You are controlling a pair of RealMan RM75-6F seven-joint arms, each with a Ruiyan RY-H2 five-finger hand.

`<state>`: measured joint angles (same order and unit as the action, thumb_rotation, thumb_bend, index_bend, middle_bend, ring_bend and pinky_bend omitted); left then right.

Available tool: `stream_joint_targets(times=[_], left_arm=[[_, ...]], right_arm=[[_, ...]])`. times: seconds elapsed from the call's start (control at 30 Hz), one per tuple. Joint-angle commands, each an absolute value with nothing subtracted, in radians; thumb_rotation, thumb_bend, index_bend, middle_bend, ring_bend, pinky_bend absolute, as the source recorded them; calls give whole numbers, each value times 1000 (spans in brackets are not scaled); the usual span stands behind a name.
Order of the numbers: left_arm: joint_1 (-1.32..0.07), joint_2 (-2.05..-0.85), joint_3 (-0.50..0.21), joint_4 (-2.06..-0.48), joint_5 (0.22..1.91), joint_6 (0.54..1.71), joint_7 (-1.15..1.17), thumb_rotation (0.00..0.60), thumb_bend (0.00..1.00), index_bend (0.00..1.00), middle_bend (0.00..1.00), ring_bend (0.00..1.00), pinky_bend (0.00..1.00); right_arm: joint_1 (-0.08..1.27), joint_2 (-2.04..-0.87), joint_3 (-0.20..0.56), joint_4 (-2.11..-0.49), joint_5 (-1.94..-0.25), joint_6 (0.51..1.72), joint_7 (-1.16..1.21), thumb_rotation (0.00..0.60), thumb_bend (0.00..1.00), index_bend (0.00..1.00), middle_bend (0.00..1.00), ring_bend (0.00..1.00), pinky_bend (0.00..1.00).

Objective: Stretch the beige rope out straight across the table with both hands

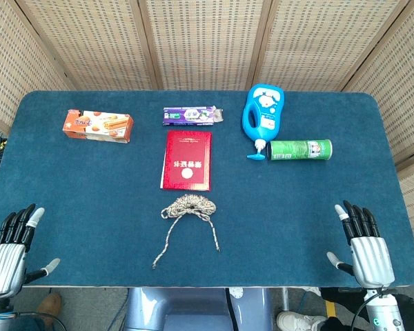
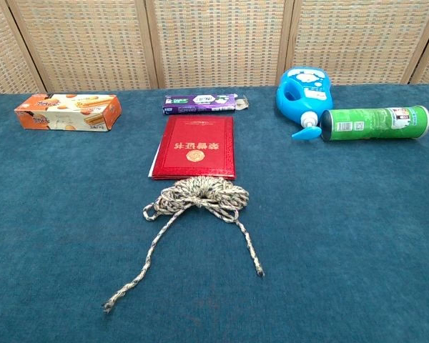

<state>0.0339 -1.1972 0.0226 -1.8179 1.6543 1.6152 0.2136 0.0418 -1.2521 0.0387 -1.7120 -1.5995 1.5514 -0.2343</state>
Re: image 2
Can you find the red certificate folder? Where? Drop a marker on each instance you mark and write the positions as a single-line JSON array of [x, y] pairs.
[[196, 146]]

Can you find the purple toothpaste box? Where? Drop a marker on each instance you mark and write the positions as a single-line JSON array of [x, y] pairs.
[[196, 103]]

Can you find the blue detergent bottle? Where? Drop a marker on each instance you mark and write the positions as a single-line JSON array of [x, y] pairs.
[[304, 93]]

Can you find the woven wicker folding screen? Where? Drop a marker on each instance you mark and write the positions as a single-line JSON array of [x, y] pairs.
[[218, 43]]

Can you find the orange biscuit box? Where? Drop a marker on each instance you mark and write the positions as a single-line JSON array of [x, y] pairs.
[[68, 110]]

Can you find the green chip can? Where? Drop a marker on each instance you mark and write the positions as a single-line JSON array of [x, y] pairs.
[[372, 123]]

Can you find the teal table cloth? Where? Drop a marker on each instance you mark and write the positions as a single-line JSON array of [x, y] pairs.
[[57, 250]]

